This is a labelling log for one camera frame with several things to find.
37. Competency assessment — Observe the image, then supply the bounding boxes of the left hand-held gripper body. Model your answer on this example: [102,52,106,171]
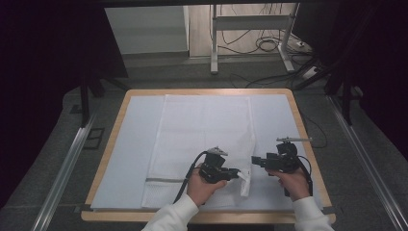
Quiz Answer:
[198,146,240,185]

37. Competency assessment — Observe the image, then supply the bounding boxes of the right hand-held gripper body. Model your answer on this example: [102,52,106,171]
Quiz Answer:
[265,137,314,176]

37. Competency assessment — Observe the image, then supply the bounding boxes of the white mesh garment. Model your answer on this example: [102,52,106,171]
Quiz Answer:
[140,94,258,210]

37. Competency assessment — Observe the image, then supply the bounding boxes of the person's right hand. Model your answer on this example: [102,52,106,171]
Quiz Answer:
[268,167,311,202]

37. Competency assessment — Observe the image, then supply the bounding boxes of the person's left hand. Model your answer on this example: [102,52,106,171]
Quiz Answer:
[186,164,228,208]

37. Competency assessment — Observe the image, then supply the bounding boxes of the white table mat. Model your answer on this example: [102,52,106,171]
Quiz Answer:
[90,93,323,211]

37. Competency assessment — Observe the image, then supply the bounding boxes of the black metal stand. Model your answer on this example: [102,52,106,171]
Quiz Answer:
[76,73,130,129]
[324,61,359,127]

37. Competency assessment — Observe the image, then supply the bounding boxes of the white power strip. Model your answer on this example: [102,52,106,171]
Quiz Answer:
[301,65,321,81]

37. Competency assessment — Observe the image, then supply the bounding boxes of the white panel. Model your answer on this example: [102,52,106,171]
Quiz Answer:
[104,5,191,56]

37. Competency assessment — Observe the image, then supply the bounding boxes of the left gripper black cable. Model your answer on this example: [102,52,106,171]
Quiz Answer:
[173,150,209,205]

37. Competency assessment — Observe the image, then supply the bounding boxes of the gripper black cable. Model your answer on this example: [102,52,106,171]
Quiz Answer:
[173,150,209,205]
[283,155,314,197]

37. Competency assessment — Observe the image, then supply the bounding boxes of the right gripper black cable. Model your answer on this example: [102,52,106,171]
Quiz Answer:
[283,155,314,197]

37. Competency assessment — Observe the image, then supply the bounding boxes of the thin black floor cable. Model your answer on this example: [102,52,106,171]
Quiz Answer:
[301,114,329,149]

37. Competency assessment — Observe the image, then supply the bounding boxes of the aluminium floor rail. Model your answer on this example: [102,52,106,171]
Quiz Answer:
[31,110,99,231]
[326,95,408,231]

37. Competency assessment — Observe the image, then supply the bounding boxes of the black floor cables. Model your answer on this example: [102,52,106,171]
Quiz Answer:
[210,3,321,90]

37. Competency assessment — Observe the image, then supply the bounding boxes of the white metal desk frame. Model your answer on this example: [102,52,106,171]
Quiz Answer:
[210,3,301,75]

